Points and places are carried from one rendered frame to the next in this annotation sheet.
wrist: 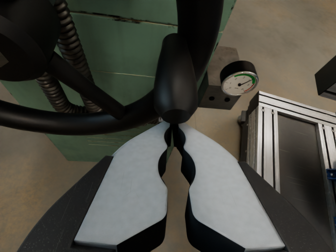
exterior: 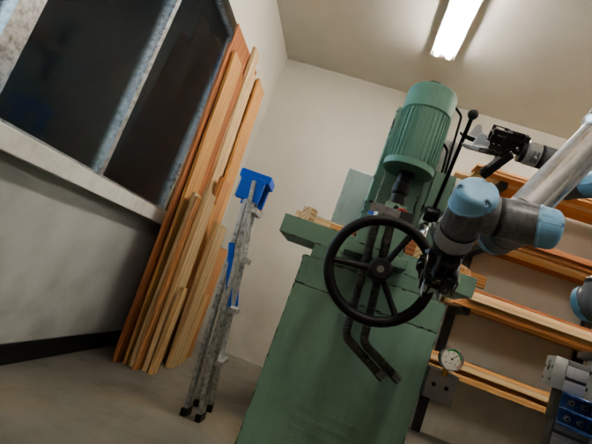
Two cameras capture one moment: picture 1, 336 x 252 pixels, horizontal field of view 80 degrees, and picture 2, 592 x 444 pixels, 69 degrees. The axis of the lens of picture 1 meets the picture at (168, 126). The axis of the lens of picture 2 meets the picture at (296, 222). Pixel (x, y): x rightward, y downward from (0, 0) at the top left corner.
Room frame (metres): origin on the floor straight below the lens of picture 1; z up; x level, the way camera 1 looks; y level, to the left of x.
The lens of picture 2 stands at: (-1.02, -0.10, 0.69)
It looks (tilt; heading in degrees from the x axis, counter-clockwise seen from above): 8 degrees up; 24
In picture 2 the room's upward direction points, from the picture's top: 20 degrees clockwise
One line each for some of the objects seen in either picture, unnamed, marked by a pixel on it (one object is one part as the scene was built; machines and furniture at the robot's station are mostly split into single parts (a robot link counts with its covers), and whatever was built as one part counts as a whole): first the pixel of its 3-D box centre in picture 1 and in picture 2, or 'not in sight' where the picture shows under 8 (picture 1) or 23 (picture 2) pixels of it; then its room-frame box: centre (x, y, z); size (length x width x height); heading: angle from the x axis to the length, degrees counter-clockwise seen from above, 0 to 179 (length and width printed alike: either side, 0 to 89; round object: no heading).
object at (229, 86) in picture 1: (235, 80); (449, 361); (0.29, -0.09, 0.65); 0.06 x 0.04 x 0.08; 104
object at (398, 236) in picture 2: not in sight; (381, 238); (0.23, 0.18, 0.91); 0.15 x 0.14 x 0.09; 104
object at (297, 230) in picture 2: not in sight; (373, 255); (0.32, 0.20, 0.87); 0.61 x 0.30 x 0.06; 104
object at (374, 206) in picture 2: not in sight; (390, 216); (0.23, 0.17, 0.99); 0.13 x 0.11 x 0.06; 104
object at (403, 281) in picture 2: not in sight; (373, 274); (0.37, 0.19, 0.82); 0.40 x 0.21 x 0.04; 104
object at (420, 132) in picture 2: not in sight; (419, 133); (0.43, 0.21, 1.35); 0.18 x 0.18 x 0.31
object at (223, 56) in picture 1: (218, 78); (436, 383); (0.35, -0.08, 0.58); 0.12 x 0.08 x 0.08; 14
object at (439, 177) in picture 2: not in sight; (439, 195); (0.67, 0.12, 1.22); 0.09 x 0.08 x 0.15; 14
